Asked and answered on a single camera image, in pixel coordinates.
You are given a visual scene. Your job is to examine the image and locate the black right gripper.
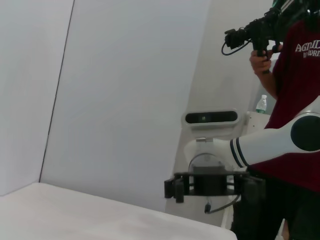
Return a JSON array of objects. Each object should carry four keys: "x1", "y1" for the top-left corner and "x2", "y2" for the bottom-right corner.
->
[{"x1": 163, "y1": 171, "x2": 266, "y2": 203}]

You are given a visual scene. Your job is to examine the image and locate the black video camera rig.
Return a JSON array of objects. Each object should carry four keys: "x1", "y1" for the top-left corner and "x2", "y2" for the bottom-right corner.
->
[{"x1": 221, "y1": 0, "x2": 312, "y2": 75}]

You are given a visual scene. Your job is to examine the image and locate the person right forearm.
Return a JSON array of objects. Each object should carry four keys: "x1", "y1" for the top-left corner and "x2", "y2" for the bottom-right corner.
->
[{"x1": 254, "y1": 69, "x2": 279, "y2": 101}]

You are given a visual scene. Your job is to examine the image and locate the person right hand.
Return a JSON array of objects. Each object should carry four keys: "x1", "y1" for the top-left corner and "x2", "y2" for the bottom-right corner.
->
[{"x1": 250, "y1": 49, "x2": 272, "y2": 76}]

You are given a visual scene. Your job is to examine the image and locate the clear water bottle green label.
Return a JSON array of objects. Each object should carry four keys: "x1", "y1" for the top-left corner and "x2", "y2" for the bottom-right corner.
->
[{"x1": 254, "y1": 94, "x2": 268, "y2": 115}]

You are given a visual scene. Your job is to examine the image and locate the person in maroon shirt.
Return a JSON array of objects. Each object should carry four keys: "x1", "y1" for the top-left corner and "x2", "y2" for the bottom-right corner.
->
[{"x1": 231, "y1": 7, "x2": 320, "y2": 240}]

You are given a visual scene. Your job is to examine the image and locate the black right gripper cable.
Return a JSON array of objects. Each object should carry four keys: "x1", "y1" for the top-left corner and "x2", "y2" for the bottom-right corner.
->
[{"x1": 209, "y1": 194, "x2": 242, "y2": 214}]

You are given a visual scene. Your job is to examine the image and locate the white robot head mount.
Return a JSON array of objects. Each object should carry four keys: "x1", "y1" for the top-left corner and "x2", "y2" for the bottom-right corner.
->
[{"x1": 190, "y1": 109, "x2": 252, "y2": 139}]

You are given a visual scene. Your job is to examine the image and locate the silver robot head camera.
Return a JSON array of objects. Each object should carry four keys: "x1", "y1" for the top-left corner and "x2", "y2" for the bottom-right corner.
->
[{"x1": 184, "y1": 109, "x2": 239, "y2": 127}]

